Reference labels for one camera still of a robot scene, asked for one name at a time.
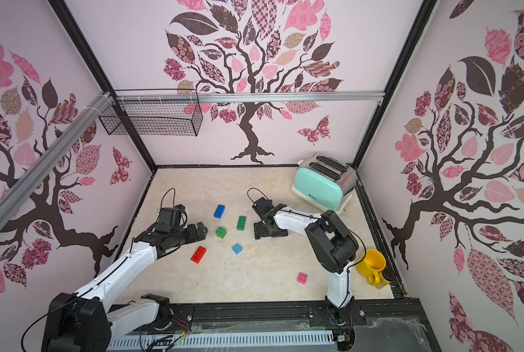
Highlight small green lego brick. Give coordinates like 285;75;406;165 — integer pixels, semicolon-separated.
216;227;228;239

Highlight red lego brick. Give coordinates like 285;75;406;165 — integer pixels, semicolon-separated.
191;246;207;264

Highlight pink lego brick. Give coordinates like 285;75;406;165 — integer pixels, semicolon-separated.
297;273;307;285

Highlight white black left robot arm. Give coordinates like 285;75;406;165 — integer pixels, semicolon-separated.
41;222;208;351

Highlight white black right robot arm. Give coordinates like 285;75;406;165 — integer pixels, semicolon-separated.
253;198;360;325

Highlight long green lego brick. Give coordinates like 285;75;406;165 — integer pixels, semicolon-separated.
236;216;247;231

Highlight long blue lego brick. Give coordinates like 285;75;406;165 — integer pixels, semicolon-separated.
214;205;225;219

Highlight small light blue lego brick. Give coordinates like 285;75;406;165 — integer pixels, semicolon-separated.
232;243;243;255

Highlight mint green toaster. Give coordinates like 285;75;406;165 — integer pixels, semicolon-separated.
291;153;357;213

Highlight yellow mug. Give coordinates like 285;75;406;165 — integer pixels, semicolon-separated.
356;249;388;290

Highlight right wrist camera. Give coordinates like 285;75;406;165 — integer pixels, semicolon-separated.
253;197;273;216

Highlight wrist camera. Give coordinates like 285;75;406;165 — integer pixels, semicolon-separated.
156;207;188;227
253;197;273;216

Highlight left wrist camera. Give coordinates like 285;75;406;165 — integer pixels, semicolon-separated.
156;207;188;227

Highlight black wire basket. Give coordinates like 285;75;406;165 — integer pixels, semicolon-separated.
99;88;203;136

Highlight white slotted cable duct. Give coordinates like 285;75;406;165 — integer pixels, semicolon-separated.
107;331;336;351

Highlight aluminium rail back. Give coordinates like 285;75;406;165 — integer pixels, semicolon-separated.
115;90;385;104

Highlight aluminium rail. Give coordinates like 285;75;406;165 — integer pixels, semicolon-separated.
115;90;385;104
0;92;112;232

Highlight aluminium rail left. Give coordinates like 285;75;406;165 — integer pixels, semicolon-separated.
0;92;112;232

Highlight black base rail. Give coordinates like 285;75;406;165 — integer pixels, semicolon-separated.
155;298;426;329

